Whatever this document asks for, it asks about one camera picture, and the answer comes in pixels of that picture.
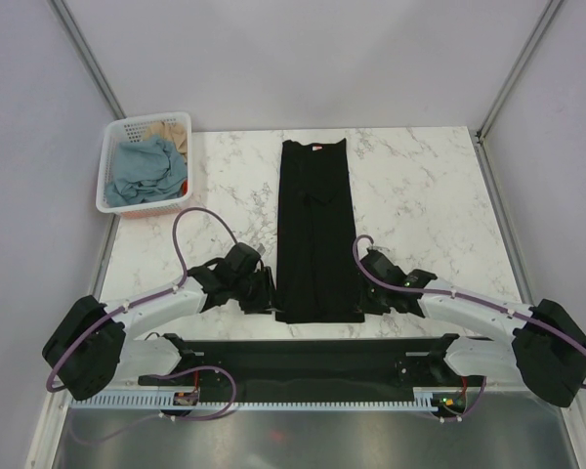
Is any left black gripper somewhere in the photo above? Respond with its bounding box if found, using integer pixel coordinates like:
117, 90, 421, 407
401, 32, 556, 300
231, 267, 283, 315

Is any black t shirt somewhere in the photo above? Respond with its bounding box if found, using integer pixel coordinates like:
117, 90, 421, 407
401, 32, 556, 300
275, 139, 364, 323

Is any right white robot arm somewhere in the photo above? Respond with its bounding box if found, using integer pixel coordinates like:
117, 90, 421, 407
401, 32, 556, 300
354, 248, 586, 407

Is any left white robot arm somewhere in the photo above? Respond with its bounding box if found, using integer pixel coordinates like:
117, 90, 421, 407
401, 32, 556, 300
42, 242, 275, 401

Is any blue t shirt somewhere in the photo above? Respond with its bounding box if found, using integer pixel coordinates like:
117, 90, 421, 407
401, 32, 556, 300
105, 136, 188, 207

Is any white plastic basket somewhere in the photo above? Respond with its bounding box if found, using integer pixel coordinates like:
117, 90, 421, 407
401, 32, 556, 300
96, 111, 193, 219

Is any beige t shirt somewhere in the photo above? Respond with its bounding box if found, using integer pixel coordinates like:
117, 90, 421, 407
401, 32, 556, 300
142, 121, 188, 160

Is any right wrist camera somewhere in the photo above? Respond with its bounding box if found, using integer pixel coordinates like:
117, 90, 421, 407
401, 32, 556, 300
367, 244, 390, 254

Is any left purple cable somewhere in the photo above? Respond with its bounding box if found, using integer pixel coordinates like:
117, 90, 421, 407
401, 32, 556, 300
46, 208, 243, 447

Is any purple cable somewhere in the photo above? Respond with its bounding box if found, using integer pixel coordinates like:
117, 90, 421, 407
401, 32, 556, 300
352, 235, 586, 424
46, 208, 243, 447

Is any white slotted cable duct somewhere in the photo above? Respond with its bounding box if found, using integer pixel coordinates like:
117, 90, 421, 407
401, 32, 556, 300
70, 388, 451, 412

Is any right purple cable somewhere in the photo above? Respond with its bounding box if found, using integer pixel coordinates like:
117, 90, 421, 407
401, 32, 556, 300
352, 235, 586, 424

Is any left aluminium frame post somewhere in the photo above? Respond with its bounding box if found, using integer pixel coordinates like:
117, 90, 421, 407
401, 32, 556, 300
48, 0, 126, 119

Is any aluminium frame post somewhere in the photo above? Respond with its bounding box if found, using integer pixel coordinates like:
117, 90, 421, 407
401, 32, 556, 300
48, 0, 126, 119
473, 0, 565, 146

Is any right aluminium frame post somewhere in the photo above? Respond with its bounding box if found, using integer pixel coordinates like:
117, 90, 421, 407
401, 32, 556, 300
473, 0, 565, 146

